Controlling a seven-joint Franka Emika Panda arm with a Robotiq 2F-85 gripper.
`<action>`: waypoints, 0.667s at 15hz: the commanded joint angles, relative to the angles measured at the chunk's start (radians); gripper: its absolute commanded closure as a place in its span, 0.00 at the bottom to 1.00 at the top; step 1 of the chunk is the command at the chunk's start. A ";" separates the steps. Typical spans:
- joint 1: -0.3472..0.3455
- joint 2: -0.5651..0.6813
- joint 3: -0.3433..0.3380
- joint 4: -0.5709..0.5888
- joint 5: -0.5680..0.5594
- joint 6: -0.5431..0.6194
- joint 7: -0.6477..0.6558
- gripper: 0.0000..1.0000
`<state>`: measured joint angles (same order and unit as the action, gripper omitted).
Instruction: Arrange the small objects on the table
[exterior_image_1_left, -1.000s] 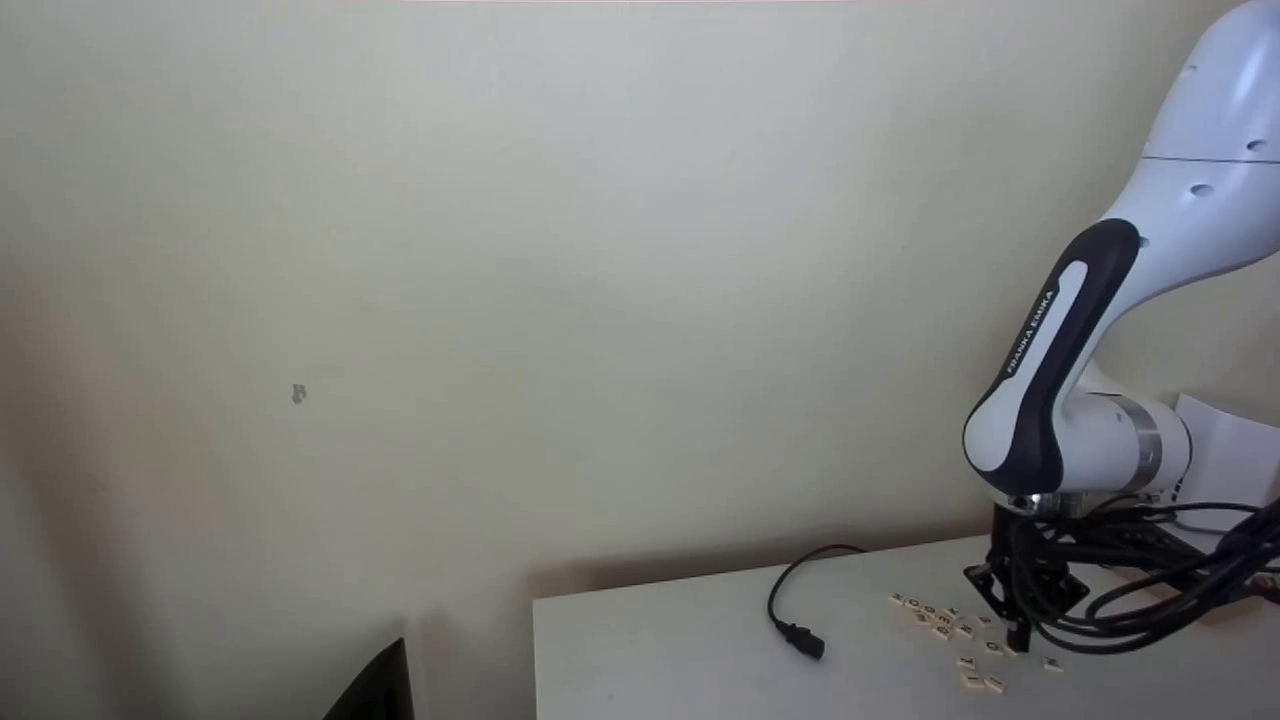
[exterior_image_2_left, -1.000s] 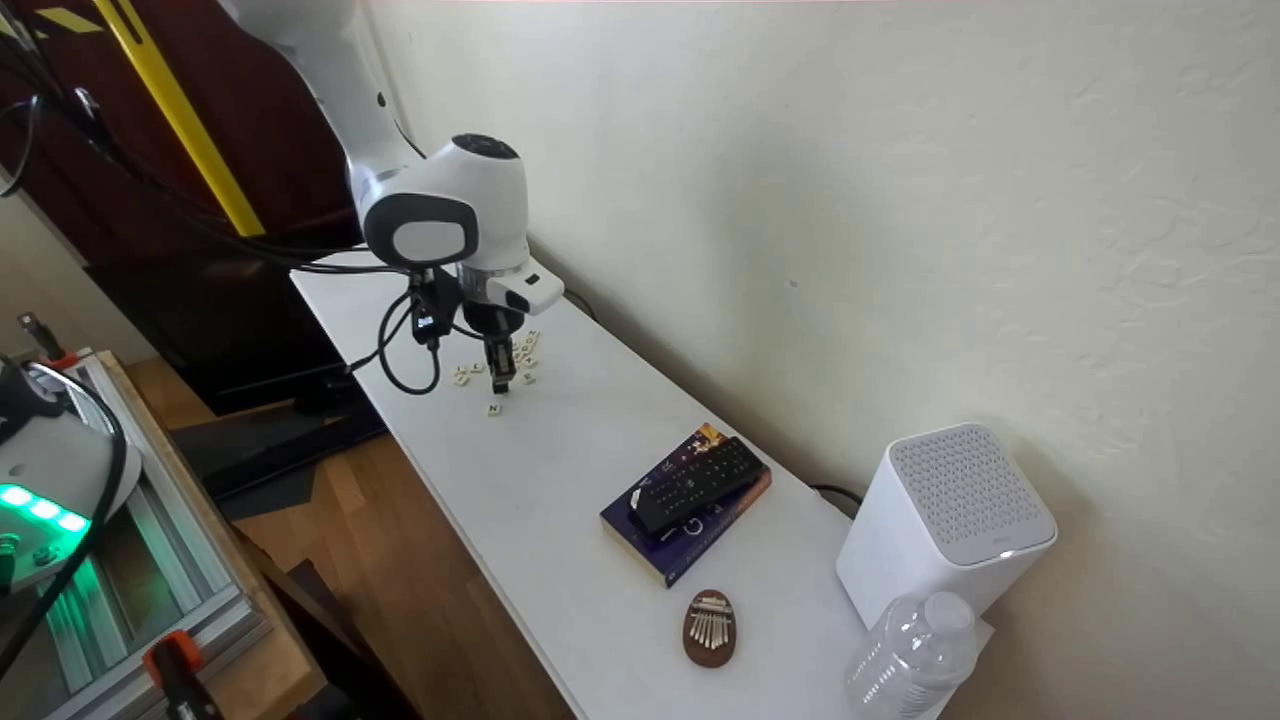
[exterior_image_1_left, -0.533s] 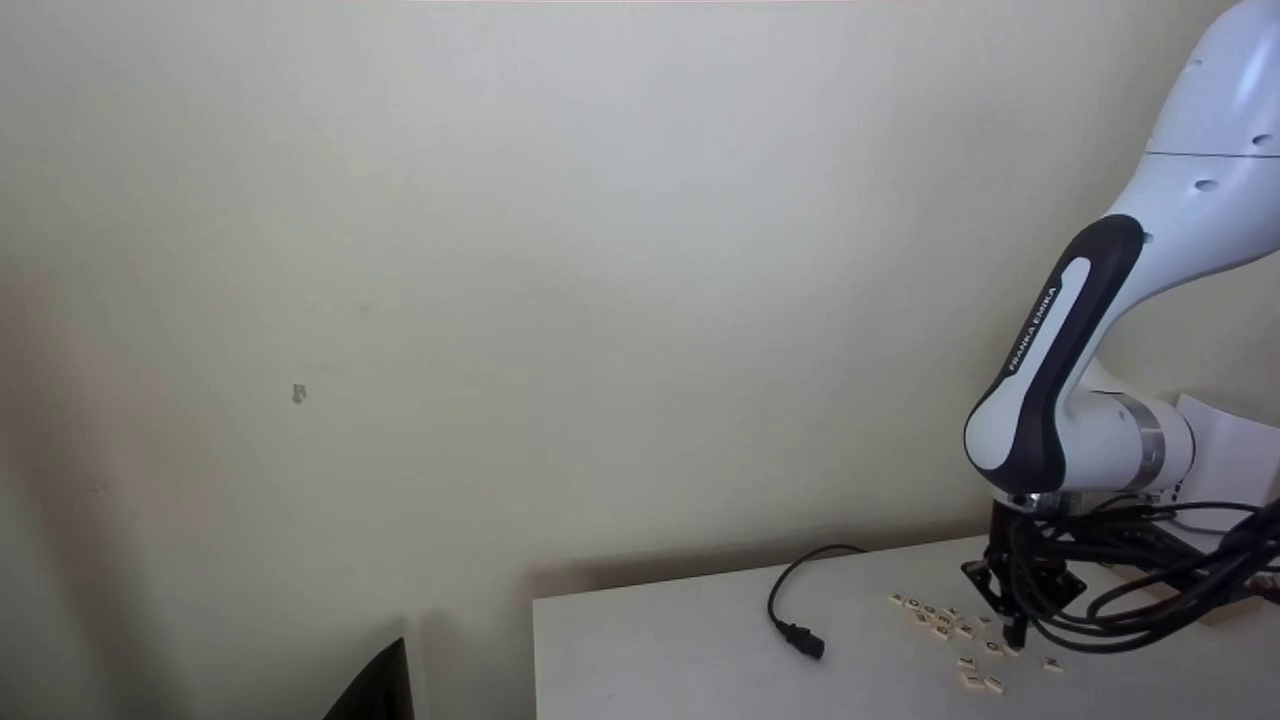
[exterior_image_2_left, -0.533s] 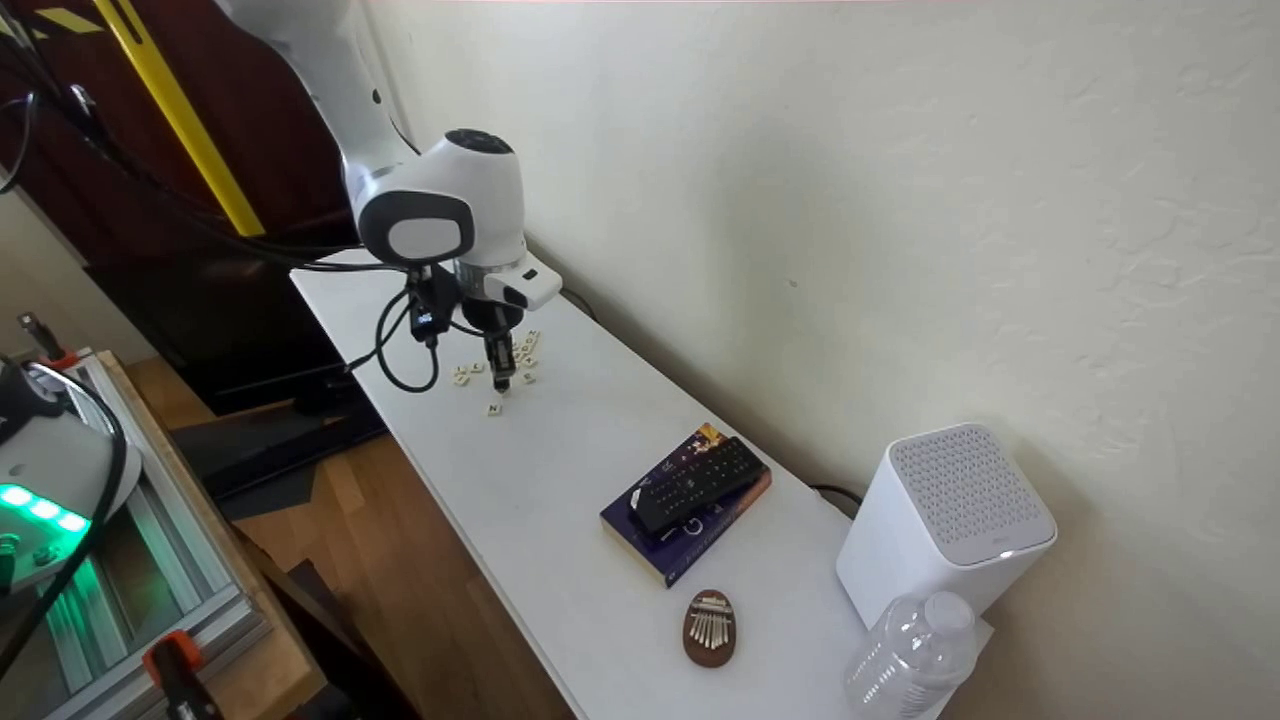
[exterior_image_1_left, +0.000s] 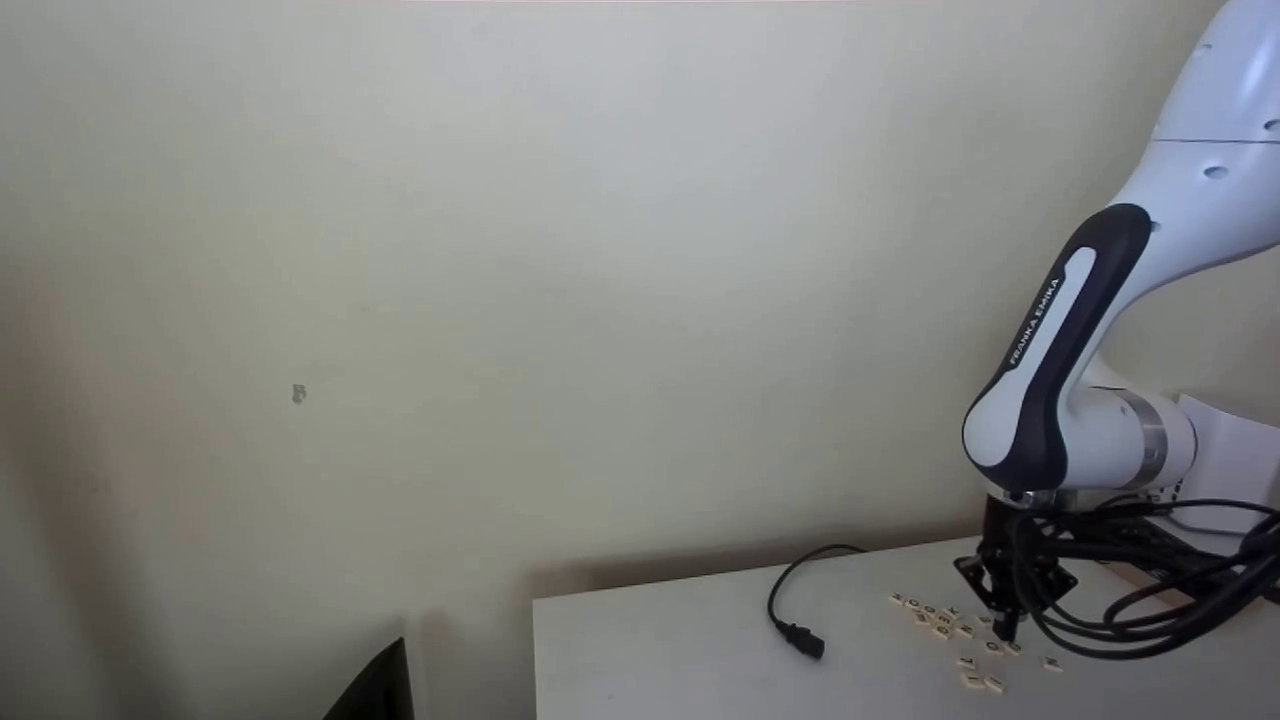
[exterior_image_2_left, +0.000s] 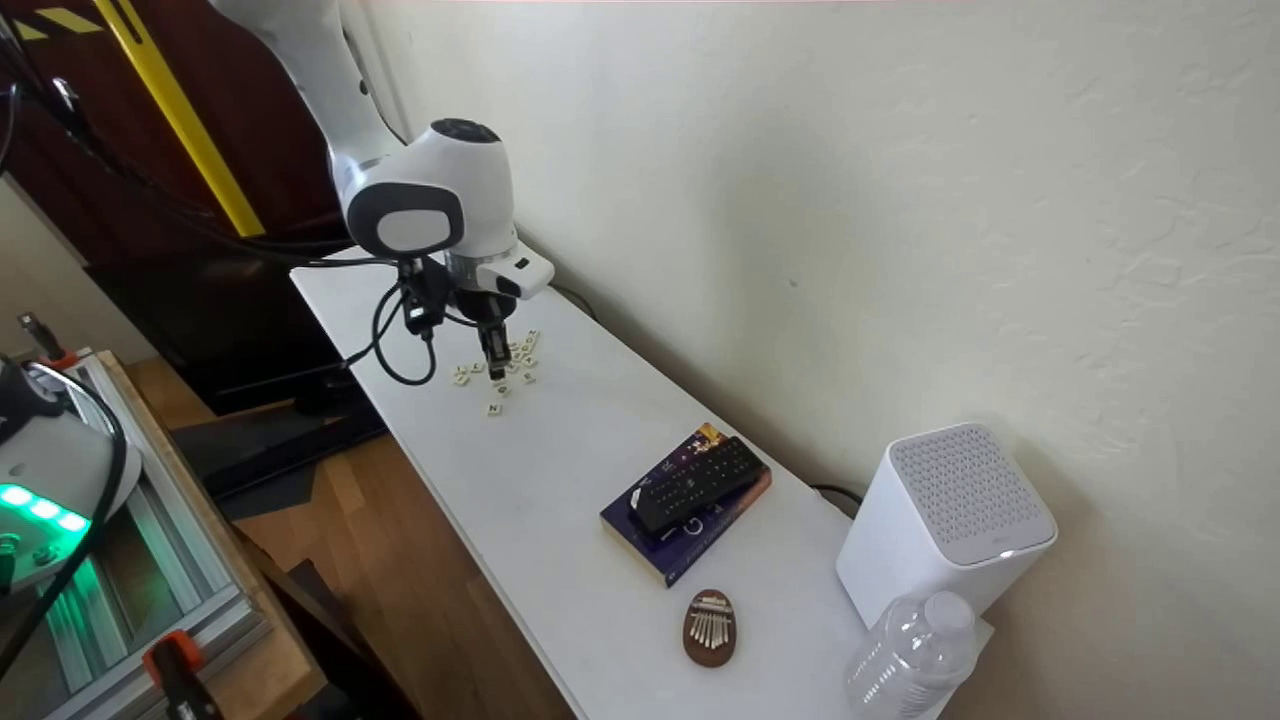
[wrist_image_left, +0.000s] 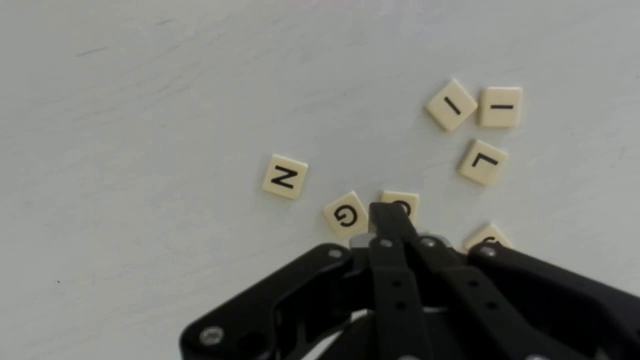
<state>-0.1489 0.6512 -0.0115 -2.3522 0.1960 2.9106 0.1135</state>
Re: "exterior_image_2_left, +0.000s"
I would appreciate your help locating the dark brown cabinet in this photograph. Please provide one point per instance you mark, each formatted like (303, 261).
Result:
(81, 144)

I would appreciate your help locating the black floor platform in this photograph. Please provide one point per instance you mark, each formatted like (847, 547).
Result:
(267, 452)

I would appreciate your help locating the yellow diagonal strip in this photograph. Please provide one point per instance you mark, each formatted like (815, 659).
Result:
(181, 127)

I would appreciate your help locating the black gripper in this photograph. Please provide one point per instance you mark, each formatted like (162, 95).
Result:
(488, 312)

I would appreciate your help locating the cream letter tile L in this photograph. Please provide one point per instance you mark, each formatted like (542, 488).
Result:
(475, 364)

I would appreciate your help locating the white device with green light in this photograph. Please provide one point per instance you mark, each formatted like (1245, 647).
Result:
(55, 466)

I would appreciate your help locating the dark blue box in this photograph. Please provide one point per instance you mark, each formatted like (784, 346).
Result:
(692, 543)

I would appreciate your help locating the cream letter tile N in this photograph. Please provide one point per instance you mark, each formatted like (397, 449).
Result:
(499, 407)

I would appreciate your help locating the orange clamp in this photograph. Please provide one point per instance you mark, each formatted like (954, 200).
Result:
(172, 662)

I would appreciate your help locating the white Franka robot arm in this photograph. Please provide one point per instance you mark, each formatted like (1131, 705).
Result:
(440, 174)

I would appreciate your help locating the black remote control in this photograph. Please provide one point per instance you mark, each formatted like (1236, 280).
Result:
(692, 486)

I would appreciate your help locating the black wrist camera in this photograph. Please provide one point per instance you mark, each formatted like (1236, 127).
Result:
(425, 304)

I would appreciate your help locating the cream letter tile I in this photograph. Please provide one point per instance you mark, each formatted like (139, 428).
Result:
(465, 383)

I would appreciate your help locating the clear plastic bottle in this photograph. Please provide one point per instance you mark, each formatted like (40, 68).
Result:
(913, 662)

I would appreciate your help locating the white cube speaker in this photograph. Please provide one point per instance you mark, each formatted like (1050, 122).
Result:
(946, 520)

